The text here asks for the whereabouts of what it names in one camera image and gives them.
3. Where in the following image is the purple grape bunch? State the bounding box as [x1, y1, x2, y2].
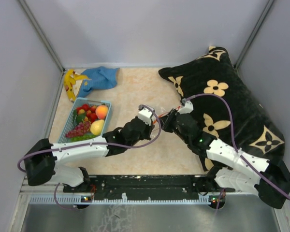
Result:
[65, 121, 91, 138]

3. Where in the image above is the small orange apricot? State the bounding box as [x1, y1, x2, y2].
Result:
[78, 109, 85, 115]

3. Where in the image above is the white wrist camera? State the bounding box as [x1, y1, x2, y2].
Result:
[137, 108, 153, 126]
[177, 101, 194, 114]

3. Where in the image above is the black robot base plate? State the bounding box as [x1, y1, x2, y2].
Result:
[63, 175, 222, 201]

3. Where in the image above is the blue cloth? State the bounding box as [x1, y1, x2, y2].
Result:
[77, 66, 119, 98]

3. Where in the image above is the grey slotted cable duct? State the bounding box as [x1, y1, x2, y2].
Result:
[29, 194, 227, 205]

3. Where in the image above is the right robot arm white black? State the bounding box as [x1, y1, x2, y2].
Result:
[160, 109, 290, 209]

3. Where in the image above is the orange peach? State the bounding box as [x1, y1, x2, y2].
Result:
[95, 105, 109, 119]

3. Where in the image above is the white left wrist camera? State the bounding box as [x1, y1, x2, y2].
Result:
[137, 108, 153, 126]

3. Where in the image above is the green grape bunch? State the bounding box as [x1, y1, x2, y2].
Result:
[70, 133, 96, 142]

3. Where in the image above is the yellow pikachu plush toy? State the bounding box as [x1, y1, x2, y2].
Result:
[63, 69, 90, 102]

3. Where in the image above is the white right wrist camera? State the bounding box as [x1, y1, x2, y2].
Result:
[177, 101, 194, 114]

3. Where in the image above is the clear zip bag orange zipper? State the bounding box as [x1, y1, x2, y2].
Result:
[153, 107, 172, 132]

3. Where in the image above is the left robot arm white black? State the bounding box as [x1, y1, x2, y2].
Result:
[24, 116, 154, 192]

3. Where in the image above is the yellow pear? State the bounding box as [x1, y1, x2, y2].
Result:
[90, 119, 104, 136]

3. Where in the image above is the black floral pillow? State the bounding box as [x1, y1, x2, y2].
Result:
[158, 46, 285, 160]

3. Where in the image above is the light blue plastic basket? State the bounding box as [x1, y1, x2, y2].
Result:
[58, 97, 113, 143]

